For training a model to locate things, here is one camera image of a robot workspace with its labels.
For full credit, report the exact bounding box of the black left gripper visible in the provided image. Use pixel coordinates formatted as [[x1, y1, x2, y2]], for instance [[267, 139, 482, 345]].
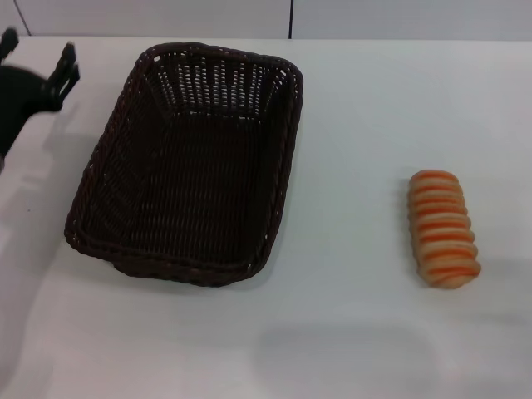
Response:
[[0, 27, 81, 168]]

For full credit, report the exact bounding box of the dark brown wicker basket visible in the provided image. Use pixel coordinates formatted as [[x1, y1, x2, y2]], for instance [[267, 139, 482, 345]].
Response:
[[63, 41, 304, 288]]

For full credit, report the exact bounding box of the orange striped bread loaf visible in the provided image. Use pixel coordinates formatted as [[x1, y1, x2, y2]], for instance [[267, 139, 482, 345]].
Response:
[[406, 169, 483, 289]]

